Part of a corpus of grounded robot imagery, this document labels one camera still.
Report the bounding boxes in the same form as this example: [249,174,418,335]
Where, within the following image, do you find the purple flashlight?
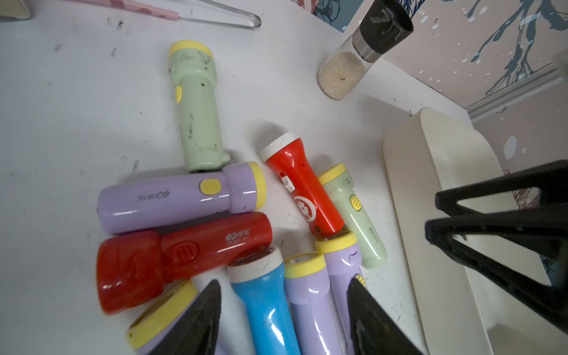
[284,251,343,354]
[315,231,366,354]
[125,279,232,355]

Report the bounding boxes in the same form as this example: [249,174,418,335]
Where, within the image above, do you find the red flashlight white cap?
[260,132,345,238]

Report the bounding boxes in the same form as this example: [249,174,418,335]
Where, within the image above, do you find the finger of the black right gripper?
[435,161,567,217]
[425,210,568,334]

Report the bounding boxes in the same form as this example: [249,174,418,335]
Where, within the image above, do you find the blue flashlight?
[228,246,301,354]

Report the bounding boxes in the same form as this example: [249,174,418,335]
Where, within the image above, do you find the dark red flashlight horizontal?
[96,212,273,314]

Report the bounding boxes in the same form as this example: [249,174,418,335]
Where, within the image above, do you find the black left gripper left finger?
[149,280,221,355]

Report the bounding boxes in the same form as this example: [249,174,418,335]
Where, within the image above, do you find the purple flashlight horizontal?
[97,162,266,235]

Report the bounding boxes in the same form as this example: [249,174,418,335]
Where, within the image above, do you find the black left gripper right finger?
[347,277,422,355]

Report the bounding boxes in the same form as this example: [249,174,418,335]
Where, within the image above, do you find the green flashlight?
[318,164,388,269]
[168,40,230,172]

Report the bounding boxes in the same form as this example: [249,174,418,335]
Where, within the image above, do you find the glass grinder with black cap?
[317,0,414,101]

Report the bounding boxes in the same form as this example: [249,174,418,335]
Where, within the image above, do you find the cream plastic storage tray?
[383,108,567,354]

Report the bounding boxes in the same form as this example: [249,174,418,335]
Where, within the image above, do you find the small jar with black lid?
[0,0,31,20]

